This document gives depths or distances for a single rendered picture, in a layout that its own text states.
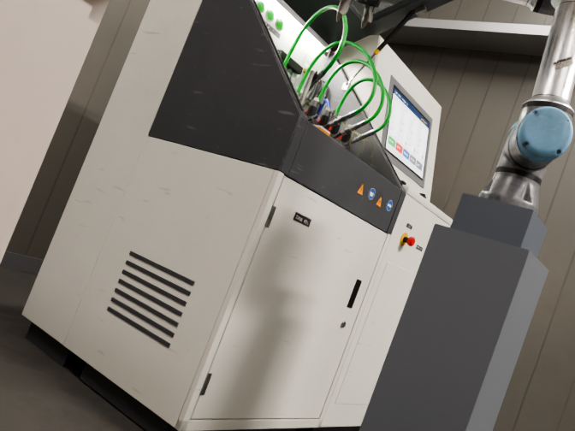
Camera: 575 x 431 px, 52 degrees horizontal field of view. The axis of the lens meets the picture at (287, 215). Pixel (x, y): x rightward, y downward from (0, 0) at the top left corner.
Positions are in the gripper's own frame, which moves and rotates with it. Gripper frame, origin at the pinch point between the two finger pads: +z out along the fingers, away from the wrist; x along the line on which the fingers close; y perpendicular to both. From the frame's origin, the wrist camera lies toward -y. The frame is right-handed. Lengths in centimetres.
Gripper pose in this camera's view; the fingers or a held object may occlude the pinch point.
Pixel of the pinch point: (350, 20)
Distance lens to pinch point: 185.4
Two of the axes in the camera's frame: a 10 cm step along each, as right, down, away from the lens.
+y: 1.0, 7.1, -7.0
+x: 9.5, 1.5, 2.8
